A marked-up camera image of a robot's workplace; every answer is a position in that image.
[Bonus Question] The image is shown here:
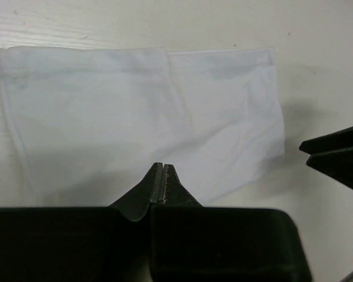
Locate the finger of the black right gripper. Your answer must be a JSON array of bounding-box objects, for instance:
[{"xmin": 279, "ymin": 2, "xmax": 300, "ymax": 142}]
[
  {"xmin": 299, "ymin": 126, "xmax": 353, "ymax": 153},
  {"xmin": 306, "ymin": 147, "xmax": 353, "ymax": 190}
]

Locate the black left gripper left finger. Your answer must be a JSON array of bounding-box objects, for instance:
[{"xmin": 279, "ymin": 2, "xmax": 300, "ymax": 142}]
[{"xmin": 0, "ymin": 163, "xmax": 162, "ymax": 281}]

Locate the white skirt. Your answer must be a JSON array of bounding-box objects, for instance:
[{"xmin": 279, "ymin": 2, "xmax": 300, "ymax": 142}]
[{"xmin": 0, "ymin": 46, "xmax": 285, "ymax": 206}]

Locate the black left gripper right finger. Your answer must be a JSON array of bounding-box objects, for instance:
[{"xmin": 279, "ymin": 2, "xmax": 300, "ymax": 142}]
[{"xmin": 149, "ymin": 163, "xmax": 312, "ymax": 281}]

